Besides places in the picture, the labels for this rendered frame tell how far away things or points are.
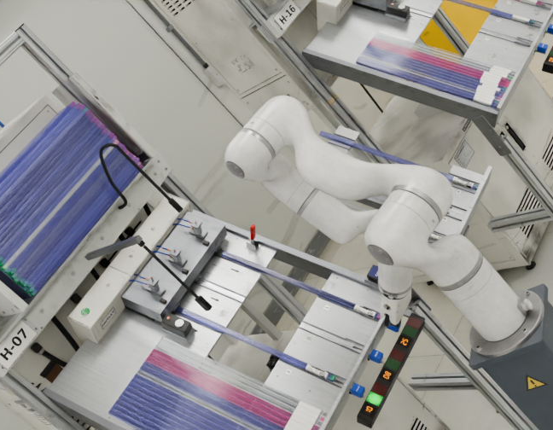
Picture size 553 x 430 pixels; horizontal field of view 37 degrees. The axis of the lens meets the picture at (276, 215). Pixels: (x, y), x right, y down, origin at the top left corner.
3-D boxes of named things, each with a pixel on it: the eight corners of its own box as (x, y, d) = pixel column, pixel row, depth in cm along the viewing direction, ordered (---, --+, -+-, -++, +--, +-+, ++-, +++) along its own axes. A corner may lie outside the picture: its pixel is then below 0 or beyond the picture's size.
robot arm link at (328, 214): (328, 177, 215) (423, 249, 212) (293, 219, 207) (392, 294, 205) (338, 160, 207) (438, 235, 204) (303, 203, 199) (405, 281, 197)
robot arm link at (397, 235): (491, 249, 181) (427, 171, 173) (447, 315, 174) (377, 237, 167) (455, 249, 191) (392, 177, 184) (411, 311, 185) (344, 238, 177)
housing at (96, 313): (197, 229, 259) (189, 200, 248) (103, 355, 233) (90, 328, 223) (176, 221, 262) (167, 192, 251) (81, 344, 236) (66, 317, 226)
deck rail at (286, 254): (400, 302, 234) (401, 290, 229) (398, 308, 233) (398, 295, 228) (189, 218, 260) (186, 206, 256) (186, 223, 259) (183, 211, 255)
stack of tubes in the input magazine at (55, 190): (146, 164, 242) (78, 96, 233) (33, 297, 216) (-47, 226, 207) (126, 174, 252) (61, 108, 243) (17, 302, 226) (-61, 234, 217)
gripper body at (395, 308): (400, 305, 205) (399, 328, 214) (417, 274, 211) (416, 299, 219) (372, 293, 208) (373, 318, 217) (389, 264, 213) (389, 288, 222)
